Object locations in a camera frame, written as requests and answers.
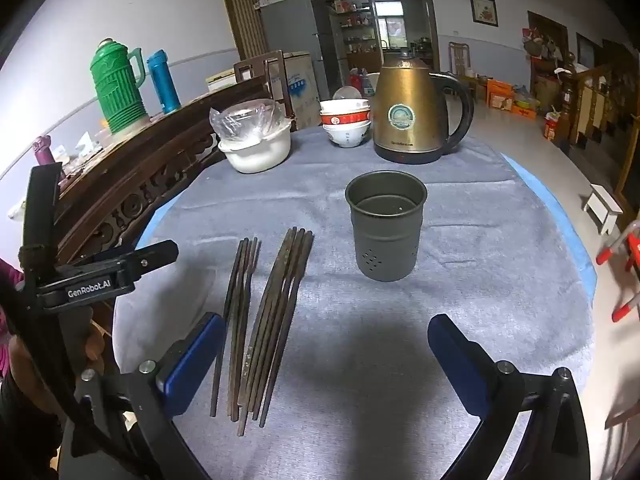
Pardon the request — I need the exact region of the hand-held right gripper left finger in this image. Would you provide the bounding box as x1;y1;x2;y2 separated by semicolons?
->
72;311;227;480

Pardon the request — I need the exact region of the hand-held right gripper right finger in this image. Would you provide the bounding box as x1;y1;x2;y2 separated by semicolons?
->
427;313;592;480

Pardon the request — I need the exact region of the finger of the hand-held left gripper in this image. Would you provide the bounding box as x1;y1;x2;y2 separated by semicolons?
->
124;239;180;286

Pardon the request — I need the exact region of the pile of dark chopsticks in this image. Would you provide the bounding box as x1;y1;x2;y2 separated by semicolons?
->
210;227;315;436

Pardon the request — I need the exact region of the grey metal utensil holder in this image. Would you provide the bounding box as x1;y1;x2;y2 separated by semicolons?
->
345;171;429;283

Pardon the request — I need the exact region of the person's left hand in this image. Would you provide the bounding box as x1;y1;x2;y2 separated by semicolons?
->
7;324;107;413

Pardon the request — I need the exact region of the carved wooden sideboard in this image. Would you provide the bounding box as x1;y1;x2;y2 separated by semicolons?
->
52;77;273;281

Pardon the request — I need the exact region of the grey tablecloth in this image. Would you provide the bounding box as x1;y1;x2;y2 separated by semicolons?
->
112;125;596;480

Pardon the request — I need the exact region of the purple bottle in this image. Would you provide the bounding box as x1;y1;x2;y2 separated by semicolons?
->
32;135;57;167

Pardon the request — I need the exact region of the clear plastic bag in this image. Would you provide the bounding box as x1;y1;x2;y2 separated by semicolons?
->
209;99;292;143

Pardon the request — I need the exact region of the green thermos jug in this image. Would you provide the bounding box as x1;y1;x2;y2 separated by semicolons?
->
90;37;147;135

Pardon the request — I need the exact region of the blue thermos bottle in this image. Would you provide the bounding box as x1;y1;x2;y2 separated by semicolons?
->
146;50;182;114

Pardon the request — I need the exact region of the blue table cover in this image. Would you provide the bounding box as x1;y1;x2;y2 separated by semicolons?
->
137;152;598;311

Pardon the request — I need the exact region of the red plastic chair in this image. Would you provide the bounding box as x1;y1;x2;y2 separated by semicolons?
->
595;220;640;323

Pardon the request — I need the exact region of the white box yellow edge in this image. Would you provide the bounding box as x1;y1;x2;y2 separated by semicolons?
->
206;67;237;92

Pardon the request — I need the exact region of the dark wooden chair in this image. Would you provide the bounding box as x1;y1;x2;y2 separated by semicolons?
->
234;50;296;131

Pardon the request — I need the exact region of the small white stool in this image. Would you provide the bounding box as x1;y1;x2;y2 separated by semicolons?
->
581;184;624;236

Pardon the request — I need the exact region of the white chest freezer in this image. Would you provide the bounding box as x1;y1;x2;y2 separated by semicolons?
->
280;51;321;128

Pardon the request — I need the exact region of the white bowl blue print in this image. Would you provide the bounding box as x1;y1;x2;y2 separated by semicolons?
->
322;121;372;149

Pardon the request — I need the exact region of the red banded white bowl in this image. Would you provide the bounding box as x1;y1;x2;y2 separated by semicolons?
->
320;110;372;128

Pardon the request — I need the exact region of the plain white bowl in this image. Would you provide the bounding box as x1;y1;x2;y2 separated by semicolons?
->
319;99;372;116

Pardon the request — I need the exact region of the gold electric kettle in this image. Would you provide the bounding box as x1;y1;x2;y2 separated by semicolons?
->
372;50;475;166

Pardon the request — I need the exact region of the brown wooden door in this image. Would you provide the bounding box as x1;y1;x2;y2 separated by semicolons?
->
216;0;271;61

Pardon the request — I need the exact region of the grey refrigerator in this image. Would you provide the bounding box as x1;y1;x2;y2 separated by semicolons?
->
255;0;346;101

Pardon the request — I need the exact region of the orange cardboard box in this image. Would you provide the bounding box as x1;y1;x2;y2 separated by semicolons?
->
486;79;515;111

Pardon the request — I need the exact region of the wooden stair railing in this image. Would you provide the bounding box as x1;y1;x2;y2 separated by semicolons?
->
565;52;640;201

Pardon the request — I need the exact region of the kitchen shelf with bottles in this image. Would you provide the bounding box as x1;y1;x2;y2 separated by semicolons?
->
335;0;376;56

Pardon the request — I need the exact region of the light wooden chair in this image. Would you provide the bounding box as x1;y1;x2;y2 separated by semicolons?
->
448;41;473;78

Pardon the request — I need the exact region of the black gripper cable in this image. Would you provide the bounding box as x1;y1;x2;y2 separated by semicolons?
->
0;275;166;480

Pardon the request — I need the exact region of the white bowl with handles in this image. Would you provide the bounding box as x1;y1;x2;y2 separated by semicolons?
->
218;120;292;175

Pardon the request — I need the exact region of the framed wall picture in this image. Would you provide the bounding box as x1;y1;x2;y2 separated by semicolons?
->
470;0;500;28

